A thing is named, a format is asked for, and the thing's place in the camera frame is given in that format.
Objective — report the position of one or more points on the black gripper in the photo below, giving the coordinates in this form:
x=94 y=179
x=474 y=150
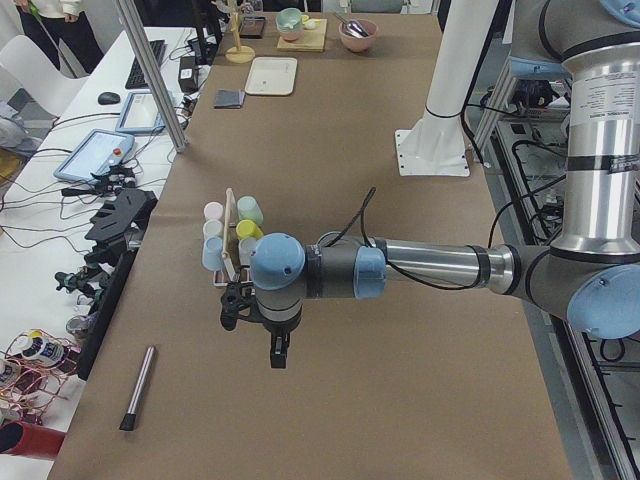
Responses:
x=278 y=331

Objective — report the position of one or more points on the green plastic cup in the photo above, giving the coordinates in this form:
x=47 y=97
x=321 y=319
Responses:
x=249 y=209

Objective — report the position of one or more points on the cream rabbit tray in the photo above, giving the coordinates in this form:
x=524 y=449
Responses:
x=271 y=76

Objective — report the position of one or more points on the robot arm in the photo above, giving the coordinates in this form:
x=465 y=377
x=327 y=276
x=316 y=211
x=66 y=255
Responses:
x=588 y=276

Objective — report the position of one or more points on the grey plastic cup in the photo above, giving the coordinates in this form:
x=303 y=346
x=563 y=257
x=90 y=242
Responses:
x=245 y=248

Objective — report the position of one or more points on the blue plastic cup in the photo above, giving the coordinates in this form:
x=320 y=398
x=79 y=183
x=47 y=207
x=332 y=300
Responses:
x=212 y=254

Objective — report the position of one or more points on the yellow plastic cup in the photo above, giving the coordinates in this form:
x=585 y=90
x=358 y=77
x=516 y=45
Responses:
x=247 y=228

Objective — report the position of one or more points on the pink plastic cup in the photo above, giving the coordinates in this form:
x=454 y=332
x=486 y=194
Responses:
x=213 y=211

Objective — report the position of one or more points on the brown dark tray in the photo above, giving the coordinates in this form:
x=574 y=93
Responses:
x=252 y=27

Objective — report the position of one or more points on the steel muddler black tip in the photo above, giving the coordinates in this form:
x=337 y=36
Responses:
x=129 y=419

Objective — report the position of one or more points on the black tool stand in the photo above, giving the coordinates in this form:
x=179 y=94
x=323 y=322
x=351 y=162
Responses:
x=108 y=264

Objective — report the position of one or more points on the bottles in copper basket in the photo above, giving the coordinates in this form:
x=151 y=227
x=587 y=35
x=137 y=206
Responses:
x=37 y=372

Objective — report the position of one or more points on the grey folded cloth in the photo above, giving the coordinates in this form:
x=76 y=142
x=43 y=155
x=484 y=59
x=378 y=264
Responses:
x=229 y=99

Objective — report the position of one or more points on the near blue teach pendant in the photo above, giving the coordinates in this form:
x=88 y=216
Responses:
x=95 y=155

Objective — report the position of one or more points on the blue teach pendant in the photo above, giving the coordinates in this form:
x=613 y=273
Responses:
x=95 y=155
x=139 y=114

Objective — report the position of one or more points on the far blue teach pendant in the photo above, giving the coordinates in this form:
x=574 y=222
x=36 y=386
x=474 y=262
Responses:
x=139 y=114

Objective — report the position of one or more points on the black small box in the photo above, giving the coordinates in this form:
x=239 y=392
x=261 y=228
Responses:
x=188 y=75

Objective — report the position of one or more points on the red cylinder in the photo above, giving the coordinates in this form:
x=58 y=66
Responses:
x=31 y=440

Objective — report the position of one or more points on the wooden mug tree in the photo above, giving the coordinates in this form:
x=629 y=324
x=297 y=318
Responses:
x=238 y=53

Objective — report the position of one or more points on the black computer mouse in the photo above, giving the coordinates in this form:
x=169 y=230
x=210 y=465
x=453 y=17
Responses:
x=108 y=98

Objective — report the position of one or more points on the bamboo cutting board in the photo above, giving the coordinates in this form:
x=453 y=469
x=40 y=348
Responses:
x=310 y=41

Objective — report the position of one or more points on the pink bowl with ice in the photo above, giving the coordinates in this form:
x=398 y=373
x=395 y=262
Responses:
x=356 y=44

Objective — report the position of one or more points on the green top bowl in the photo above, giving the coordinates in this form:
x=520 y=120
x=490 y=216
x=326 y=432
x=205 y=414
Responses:
x=289 y=20

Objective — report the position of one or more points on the steel ice scoop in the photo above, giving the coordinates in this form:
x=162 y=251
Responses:
x=353 y=27

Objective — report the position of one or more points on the white chair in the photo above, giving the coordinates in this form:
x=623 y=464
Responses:
x=53 y=91

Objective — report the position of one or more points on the person standing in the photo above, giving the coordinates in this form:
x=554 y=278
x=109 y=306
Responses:
x=47 y=23

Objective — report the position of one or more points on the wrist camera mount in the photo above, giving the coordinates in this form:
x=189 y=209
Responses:
x=238 y=302

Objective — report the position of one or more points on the white wire cup rack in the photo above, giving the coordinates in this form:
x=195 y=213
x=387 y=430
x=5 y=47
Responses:
x=232 y=269

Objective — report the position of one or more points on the white pillar mount base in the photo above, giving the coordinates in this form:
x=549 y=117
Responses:
x=435 y=145

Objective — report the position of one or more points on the aluminium frame post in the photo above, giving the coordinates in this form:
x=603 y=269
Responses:
x=135 y=32

